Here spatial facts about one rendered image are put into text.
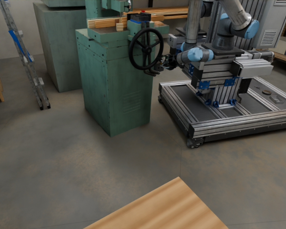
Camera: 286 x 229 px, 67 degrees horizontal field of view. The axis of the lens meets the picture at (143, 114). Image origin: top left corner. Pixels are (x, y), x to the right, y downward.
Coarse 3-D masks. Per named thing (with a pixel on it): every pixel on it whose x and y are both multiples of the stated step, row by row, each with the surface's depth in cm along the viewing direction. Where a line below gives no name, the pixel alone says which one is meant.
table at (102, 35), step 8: (88, 32) 157; (96, 32) 146; (104, 32) 146; (112, 32) 147; (120, 32) 150; (128, 32) 154; (160, 32) 170; (96, 40) 150; (104, 40) 146; (112, 40) 149
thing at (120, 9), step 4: (112, 0) 159; (116, 0) 155; (120, 0) 153; (124, 0) 154; (112, 4) 160; (116, 4) 156; (120, 4) 152; (124, 4) 154; (112, 8) 162; (116, 8) 157; (120, 8) 154; (124, 8) 155; (120, 12) 160
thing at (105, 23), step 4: (152, 16) 178; (156, 16) 179; (160, 16) 181; (108, 20) 158; (112, 20) 159; (152, 20) 179; (156, 20) 181; (160, 20) 183; (96, 24) 153; (100, 24) 155; (104, 24) 157; (108, 24) 158; (112, 24) 160
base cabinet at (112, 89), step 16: (80, 48) 189; (80, 64) 202; (96, 64) 170; (112, 64) 158; (128, 64) 167; (96, 80) 181; (112, 80) 166; (128, 80) 175; (144, 80) 185; (96, 96) 192; (112, 96) 173; (128, 96) 183; (144, 96) 194; (96, 112) 205; (112, 112) 181; (128, 112) 192; (144, 112) 204; (112, 128) 190; (128, 128) 203
